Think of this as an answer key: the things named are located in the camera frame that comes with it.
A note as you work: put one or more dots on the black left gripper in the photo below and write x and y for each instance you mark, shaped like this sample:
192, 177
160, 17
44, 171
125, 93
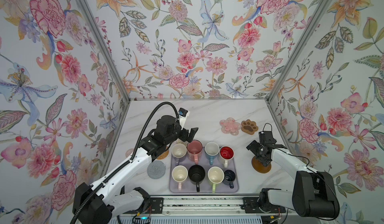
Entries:
191, 135

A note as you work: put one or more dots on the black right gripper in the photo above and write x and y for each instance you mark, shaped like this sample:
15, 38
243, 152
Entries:
256, 145

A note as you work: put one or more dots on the brown wooden round coaster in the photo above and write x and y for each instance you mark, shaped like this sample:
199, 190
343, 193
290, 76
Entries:
259, 167

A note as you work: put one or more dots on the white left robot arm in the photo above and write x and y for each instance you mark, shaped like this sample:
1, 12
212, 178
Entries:
102, 200

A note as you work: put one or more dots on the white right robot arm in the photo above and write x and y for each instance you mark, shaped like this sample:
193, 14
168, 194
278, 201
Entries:
313, 194

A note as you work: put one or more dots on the cork paw coaster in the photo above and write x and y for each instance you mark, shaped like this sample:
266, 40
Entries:
249, 127

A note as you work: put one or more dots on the woven tan round coaster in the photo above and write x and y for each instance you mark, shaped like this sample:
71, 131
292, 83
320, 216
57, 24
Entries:
163, 155

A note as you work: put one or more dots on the pink flower coaster right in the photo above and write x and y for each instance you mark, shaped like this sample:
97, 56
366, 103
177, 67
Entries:
230, 126

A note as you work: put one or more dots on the grey round coaster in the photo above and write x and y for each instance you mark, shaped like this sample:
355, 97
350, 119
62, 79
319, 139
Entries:
156, 170

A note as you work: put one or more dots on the red inside white mug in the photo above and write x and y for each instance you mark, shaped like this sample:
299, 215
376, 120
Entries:
226, 155

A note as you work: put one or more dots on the dark navy small mug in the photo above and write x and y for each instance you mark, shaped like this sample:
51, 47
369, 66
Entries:
229, 178

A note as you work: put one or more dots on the lilac tray mat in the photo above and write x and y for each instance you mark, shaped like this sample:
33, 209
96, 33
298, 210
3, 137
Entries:
189, 187

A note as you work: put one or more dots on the black mug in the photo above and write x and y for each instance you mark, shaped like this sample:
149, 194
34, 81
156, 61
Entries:
196, 174

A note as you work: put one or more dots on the cream mug purple handle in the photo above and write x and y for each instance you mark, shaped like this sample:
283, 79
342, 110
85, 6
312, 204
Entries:
179, 153

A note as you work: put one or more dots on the white mug blue handle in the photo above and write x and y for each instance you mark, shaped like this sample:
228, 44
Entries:
211, 150

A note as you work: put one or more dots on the cream mug pink handle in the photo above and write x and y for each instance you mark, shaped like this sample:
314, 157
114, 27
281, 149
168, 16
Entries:
180, 175

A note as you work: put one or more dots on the cream mug green handle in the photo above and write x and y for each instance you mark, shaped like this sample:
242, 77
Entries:
216, 176

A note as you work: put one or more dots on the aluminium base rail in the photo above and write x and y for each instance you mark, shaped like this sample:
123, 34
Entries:
207, 209

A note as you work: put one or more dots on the aluminium corner post left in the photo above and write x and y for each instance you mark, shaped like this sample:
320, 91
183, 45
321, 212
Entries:
90, 19

